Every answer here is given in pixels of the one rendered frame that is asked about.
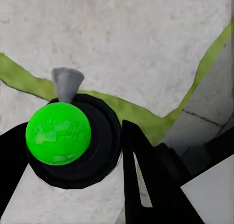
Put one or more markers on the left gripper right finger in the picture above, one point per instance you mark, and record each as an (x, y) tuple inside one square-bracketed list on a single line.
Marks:
[(170, 204)]

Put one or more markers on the insectifuge atomizer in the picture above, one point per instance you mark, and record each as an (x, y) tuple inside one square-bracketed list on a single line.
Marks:
[(76, 140)]

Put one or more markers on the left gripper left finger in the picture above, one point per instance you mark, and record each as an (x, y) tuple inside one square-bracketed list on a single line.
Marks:
[(13, 162)]

